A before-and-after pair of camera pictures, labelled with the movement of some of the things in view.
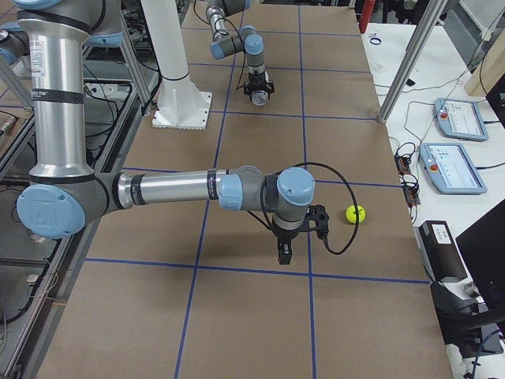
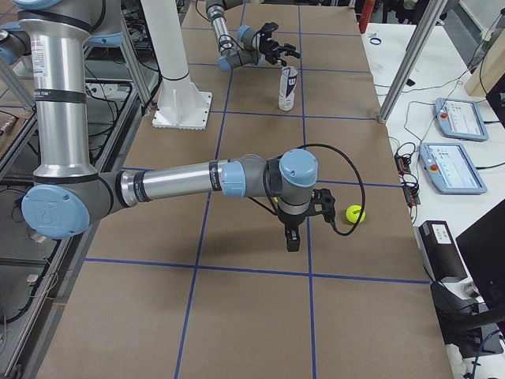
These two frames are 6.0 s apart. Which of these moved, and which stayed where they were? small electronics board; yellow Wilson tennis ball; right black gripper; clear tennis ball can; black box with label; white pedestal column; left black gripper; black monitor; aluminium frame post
Moved: right black gripper; clear tennis ball can; left black gripper
Stayed: white pedestal column; yellow Wilson tennis ball; aluminium frame post; black box with label; small electronics board; black monitor
